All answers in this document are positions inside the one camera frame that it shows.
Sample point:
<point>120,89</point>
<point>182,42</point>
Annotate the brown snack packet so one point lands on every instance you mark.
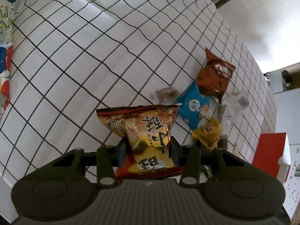
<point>214,78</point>

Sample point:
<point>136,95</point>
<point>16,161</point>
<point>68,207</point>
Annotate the orange yellow chips bag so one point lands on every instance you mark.
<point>148,132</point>

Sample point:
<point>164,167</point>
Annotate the white cabinet wall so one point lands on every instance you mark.
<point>284,84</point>

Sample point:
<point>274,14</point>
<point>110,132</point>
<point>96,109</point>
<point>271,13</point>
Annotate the white plastic snack bag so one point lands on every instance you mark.
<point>231,108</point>

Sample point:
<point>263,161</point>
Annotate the white grid tablecloth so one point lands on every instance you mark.
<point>71,57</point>

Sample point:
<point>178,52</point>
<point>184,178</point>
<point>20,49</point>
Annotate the yellow snack packet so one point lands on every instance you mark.
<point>208,135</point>

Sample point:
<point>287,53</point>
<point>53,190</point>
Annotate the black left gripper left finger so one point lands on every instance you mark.
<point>108,157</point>

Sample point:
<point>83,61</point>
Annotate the blue snack packet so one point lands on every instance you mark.
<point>192,105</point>

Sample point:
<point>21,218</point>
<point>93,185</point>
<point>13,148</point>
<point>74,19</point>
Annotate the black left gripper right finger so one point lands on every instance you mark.
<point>188,157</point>

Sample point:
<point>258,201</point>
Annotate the balloon pattern cushion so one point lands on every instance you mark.
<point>6,46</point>

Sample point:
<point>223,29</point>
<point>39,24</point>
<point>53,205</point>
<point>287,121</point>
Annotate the red white cardboard box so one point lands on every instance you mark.
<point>273,155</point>

